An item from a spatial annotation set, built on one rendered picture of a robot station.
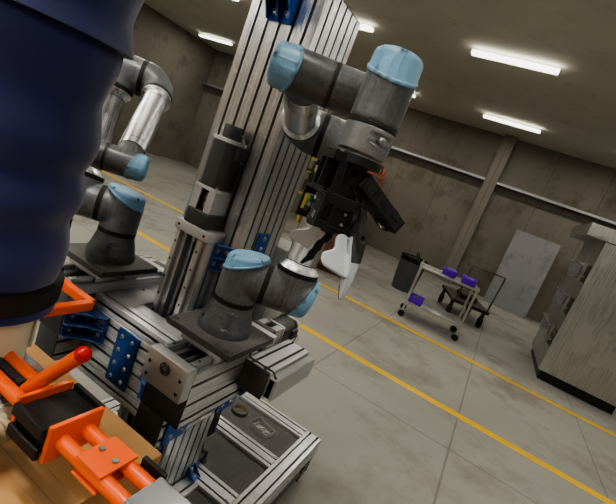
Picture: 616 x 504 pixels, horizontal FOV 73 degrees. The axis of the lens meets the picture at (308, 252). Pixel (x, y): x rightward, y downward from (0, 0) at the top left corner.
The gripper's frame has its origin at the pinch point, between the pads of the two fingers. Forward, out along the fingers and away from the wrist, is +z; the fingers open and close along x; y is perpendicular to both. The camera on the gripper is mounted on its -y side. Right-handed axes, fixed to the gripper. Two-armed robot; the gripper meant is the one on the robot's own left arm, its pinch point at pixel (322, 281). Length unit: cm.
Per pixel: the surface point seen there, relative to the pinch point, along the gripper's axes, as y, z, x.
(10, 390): 37.9, 30.1, -8.5
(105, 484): 24.3, 30.3, 9.0
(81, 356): 30.5, 19.2, -2.0
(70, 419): 29.6, 28.1, -0.2
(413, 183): -720, -75, -895
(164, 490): 17.3, 29.6, 10.9
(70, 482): 26, 44, -5
